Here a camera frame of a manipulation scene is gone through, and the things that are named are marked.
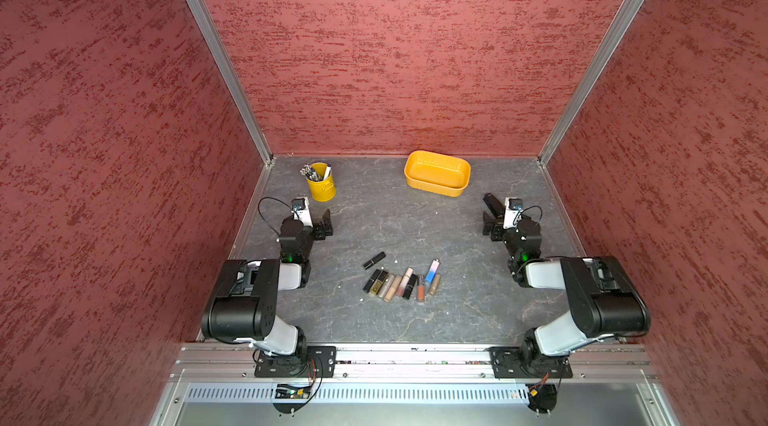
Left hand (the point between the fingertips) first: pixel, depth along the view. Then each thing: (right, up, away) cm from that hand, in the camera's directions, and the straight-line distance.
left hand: (314, 215), depth 93 cm
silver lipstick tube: (+23, -20, -8) cm, 31 cm away
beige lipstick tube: (+25, -20, -8) cm, 33 cm away
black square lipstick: (+20, -18, -6) cm, 27 cm away
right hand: (+59, 0, +1) cm, 60 cm away
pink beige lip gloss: (+30, -18, -6) cm, 35 cm away
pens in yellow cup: (-1, +14, +1) cm, 14 cm away
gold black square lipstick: (+22, -17, -6) cm, 29 cm away
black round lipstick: (+31, -19, -6) cm, 37 cm away
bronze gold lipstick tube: (+38, -20, -6) cm, 43 cm away
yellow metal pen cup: (+1, +8, +7) cm, 11 cm away
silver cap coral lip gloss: (+34, -22, -8) cm, 41 cm away
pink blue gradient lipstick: (+37, -16, -4) cm, 41 cm away
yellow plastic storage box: (+43, +15, +23) cm, 51 cm away
